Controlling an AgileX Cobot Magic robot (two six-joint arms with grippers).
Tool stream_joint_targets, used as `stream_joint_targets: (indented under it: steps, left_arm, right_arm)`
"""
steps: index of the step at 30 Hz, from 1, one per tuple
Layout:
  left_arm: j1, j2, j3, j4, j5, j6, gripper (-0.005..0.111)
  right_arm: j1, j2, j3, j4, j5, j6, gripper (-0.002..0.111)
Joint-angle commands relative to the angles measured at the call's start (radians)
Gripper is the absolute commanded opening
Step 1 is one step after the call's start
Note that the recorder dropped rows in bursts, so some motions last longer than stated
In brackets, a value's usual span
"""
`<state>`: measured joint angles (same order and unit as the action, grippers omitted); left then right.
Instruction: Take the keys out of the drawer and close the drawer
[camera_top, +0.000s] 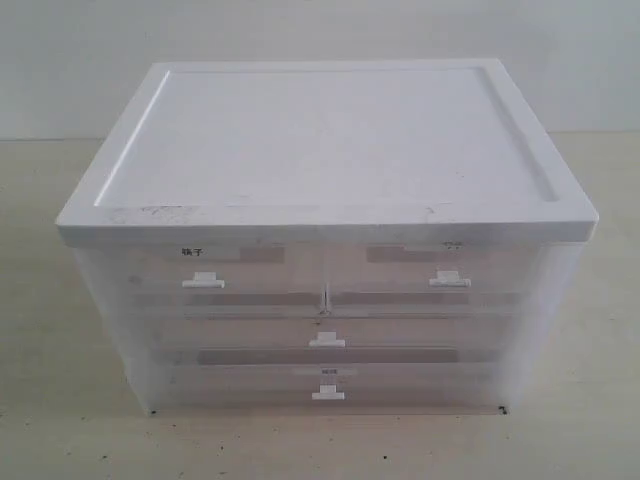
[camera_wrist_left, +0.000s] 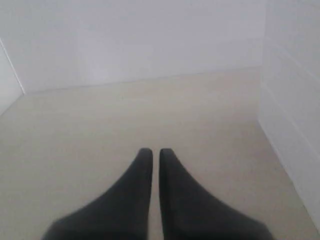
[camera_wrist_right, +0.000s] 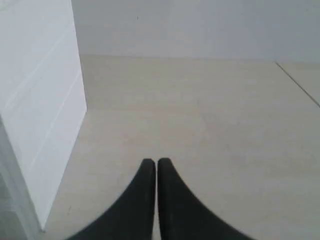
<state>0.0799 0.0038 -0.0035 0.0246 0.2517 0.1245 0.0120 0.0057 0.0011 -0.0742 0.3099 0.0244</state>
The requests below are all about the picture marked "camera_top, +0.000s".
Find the wide clear drawer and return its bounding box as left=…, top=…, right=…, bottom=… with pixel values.
left=150, top=314, right=516, bottom=357
left=141, top=363, right=509, bottom=411

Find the white plastic drawer cabinet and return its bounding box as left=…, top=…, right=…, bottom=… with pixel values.
left=56, top=59, right=598, bottom=414

